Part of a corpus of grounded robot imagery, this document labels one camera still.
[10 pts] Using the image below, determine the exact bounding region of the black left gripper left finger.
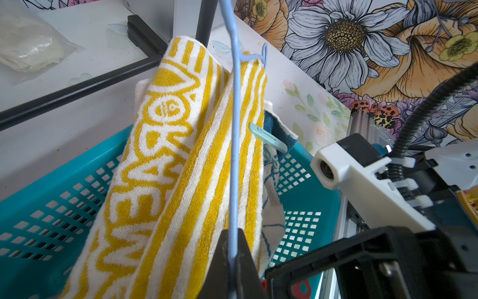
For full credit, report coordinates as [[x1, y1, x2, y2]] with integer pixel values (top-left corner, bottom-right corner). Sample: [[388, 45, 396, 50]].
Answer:
[[197, 230, 229, 299]]

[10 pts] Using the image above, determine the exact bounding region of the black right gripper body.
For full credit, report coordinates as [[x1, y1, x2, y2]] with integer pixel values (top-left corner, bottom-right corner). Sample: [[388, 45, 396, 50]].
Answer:
[[265, 227, 478, 299]]

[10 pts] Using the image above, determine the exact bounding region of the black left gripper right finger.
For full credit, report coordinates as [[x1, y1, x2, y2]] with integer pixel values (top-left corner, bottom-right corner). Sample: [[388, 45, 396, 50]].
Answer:
[[236, 229, 268, 299]]

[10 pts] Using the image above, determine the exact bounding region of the red clothespin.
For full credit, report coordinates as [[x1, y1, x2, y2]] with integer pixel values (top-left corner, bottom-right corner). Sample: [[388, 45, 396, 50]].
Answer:
[[291, 279, 312, 299]]

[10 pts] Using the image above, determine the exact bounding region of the blue and beige towel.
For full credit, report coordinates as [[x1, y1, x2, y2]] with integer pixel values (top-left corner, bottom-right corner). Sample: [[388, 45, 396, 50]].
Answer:
[[258, 110, 298, 276]]

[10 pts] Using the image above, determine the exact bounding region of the yellow striped towel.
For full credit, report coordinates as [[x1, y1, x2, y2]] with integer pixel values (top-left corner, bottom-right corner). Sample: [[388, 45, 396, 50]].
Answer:
[[59, 35, 270, 299]]

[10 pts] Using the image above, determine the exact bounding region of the teal plastic basket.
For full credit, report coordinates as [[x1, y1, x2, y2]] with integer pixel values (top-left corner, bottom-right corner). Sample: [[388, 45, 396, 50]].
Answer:
[[1, 128, 341, 299]]

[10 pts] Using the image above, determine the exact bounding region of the light blue wire hanger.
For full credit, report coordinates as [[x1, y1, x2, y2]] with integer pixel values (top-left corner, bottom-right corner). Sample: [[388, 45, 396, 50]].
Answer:
[[218, 0, 269, 270]]

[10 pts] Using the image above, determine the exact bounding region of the black clothes rack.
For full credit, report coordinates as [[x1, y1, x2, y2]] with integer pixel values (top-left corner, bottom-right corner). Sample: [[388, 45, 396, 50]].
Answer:
[[0, 0, 219, 132]]

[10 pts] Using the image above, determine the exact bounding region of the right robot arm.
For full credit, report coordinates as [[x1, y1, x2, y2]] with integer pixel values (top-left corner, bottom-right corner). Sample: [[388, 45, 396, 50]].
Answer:
[[265, 134, 478, 299]]

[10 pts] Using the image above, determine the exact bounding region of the green clothespin on yellow towel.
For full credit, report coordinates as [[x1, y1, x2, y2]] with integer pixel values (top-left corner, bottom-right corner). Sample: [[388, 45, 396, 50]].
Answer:
[[249, 123, 288, 154]]

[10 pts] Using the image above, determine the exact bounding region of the floral table mat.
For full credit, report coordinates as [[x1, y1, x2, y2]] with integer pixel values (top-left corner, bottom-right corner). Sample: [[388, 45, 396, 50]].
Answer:
[[208, 37, 352, 152]]

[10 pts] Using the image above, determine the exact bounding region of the silver aluminium case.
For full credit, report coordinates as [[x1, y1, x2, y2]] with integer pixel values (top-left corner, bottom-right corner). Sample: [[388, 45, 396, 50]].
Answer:
[[124, 0, 202, 41]]

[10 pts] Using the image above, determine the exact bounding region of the clear plastic bag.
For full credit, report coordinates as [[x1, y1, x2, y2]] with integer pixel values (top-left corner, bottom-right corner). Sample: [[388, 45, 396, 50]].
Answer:
[[1, 1, 84, 85]]

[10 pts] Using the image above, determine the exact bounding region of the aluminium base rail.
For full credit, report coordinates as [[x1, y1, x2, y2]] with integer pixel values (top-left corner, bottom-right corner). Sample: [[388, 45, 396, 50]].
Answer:
[[320, 108, 397, 299]]

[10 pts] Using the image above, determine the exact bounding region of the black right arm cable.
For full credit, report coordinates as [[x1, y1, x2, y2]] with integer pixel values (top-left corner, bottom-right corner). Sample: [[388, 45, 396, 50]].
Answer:
[[386, 70, 478, 188]]

